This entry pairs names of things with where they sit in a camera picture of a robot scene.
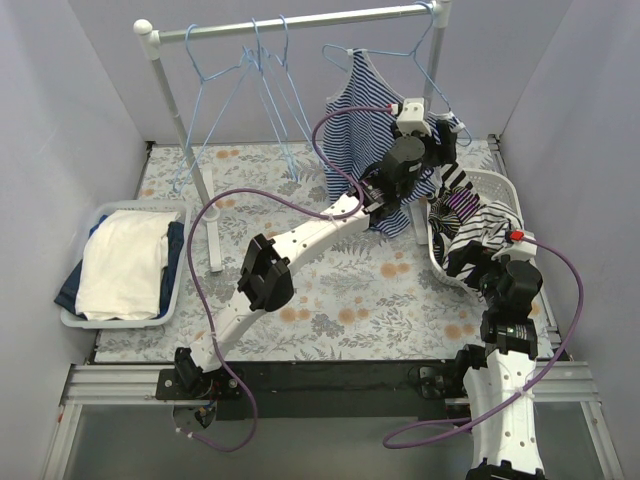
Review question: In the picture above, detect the white plastic basket left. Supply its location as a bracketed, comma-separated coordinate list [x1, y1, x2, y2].
[54, 200, 191, 329]

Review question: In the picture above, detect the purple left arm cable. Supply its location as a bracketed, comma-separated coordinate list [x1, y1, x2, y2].
[183, 103, 401, 454]

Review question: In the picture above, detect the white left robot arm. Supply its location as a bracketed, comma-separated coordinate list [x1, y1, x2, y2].
[174, 119, 457, 400]

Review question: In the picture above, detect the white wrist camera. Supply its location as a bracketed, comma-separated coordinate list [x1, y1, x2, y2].
[492, 230, 537, 261]
[396, 97, 431, 136]

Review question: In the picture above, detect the wide black white striped tank top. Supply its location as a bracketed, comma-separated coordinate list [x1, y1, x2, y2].
[435, 161, 474, 198]

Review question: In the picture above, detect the white black thin striped tank top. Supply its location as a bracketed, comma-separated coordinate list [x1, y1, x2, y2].
[428, 200, 524, 292]

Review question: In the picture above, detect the white perforated plastic basket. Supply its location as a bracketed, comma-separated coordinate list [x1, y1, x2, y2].
[425, 168, 522, 298]

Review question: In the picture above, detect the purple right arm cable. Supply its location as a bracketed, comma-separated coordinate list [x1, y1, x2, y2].
[382, 237, 586, 449]

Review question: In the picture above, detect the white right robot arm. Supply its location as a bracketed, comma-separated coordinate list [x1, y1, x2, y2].
[447, 241, 546, 479]

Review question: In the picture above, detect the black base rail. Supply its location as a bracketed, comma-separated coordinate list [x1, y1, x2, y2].
[155, 360, 468, 420]

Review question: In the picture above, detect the silver white clothes rack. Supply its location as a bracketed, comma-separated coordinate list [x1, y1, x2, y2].
[133, 1, 465, 273]

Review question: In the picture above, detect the light blue wire hanger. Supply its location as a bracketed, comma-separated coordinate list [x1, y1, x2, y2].
[172, 24, 253, 194]

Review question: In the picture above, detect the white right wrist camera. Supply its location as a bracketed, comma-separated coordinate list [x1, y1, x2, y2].
[492, 230, 537, 261]

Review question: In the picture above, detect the floral patterned table mat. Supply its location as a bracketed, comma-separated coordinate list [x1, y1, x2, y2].
[94, 144, 485, 363]

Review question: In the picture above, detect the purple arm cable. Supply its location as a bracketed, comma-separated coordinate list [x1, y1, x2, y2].
[183, 103, 401, 454]
[382, 237, 586, 449]

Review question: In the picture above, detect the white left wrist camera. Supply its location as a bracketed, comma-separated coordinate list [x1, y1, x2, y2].
[396, 97, 431, 136]

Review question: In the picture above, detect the blue white striped tank top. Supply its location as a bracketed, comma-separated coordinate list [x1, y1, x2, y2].
[322, 49, 464, 237]

